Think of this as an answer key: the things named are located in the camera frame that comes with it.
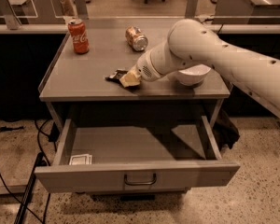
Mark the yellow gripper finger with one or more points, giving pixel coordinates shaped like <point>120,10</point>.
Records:
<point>131,78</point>

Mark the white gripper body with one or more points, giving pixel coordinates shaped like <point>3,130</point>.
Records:
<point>146,66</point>

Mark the dark rxbar chocolate wrapper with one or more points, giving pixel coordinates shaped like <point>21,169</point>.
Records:
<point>116,76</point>

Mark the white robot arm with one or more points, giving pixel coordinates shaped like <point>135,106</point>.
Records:
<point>189,43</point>

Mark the open grey top drawer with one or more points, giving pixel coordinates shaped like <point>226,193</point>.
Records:
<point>182,155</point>

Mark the small white packet in drawer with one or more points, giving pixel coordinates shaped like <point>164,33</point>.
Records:
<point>81,159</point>

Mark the orange silver can lying down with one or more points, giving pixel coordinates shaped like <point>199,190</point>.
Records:
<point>136,38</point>

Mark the white bowl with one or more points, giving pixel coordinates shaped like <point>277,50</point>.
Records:
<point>191,76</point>

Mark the grey metal cabinet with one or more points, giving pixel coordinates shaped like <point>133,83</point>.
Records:
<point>81,78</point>

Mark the red coca-cola can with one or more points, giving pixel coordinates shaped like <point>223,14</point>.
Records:
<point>77,30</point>

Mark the grey background desk right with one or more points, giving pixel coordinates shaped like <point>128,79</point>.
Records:
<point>247,12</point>

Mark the person legs in khaki trousers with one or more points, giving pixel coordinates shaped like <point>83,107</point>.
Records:
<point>67,8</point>

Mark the clear glass partition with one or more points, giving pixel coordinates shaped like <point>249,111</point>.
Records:
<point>45,16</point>

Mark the black drawer handle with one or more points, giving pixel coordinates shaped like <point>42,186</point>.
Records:
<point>140,179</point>

